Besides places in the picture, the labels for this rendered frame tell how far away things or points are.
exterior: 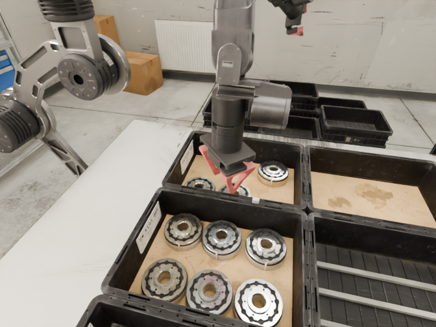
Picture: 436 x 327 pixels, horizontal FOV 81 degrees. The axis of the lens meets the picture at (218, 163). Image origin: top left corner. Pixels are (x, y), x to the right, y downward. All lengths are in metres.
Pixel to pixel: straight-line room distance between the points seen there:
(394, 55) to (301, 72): 1.04
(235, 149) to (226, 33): 0.19
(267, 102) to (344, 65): 3.37
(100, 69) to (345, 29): 3.11
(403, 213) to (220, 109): 0.70
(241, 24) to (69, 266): 0.81
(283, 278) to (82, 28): 0.85
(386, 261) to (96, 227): 0.88
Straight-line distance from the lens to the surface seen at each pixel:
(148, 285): 0.65
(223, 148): 0.45
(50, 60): 1.13
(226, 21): 0.41
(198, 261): 0.70
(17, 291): 0.98
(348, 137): 1.84
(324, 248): 0.77
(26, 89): 1.28
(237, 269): 0.69
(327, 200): 0.89
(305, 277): 0.59
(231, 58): 0.40
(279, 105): 0.41
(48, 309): 0.90
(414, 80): 4.07
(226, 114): 0.42
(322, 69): 3.74
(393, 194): 1.01
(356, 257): 0.79
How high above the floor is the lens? 1.43
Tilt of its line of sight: 39 degrees down
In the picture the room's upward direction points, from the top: straight up
